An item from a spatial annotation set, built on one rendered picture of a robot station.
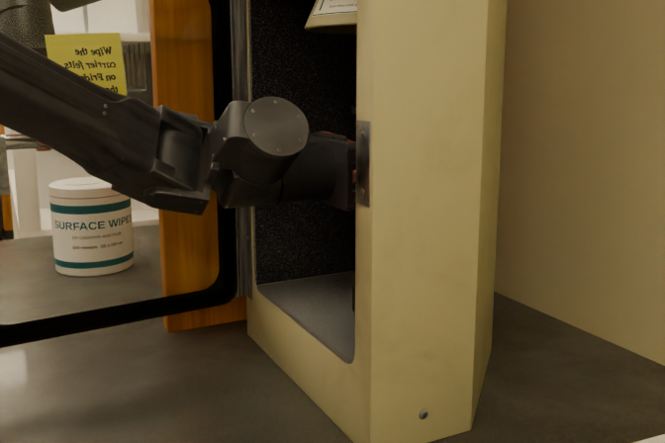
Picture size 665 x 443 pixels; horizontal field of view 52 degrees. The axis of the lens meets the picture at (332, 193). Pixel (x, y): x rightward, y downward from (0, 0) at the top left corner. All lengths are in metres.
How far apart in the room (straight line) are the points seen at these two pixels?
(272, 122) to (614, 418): 0.44
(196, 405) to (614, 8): 0.68
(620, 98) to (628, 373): 0.33
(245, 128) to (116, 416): 0.33
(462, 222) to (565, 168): 0.40
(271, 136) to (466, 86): 0.17
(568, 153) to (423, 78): 0.45
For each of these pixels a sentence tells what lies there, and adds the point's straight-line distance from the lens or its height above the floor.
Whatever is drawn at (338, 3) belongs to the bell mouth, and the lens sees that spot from 0.65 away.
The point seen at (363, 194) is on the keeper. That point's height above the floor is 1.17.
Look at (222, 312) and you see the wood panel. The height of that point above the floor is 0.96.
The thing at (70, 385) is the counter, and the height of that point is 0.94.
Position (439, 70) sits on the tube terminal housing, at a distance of 0.57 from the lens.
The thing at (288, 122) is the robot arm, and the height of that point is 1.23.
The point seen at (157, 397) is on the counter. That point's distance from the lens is 0.76.
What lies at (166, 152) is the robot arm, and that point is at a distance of 0.61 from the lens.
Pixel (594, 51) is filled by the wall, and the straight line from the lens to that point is 0.95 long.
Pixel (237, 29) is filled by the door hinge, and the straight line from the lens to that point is 0.83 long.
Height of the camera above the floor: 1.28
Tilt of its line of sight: 10 degrees down
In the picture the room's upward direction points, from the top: straight up
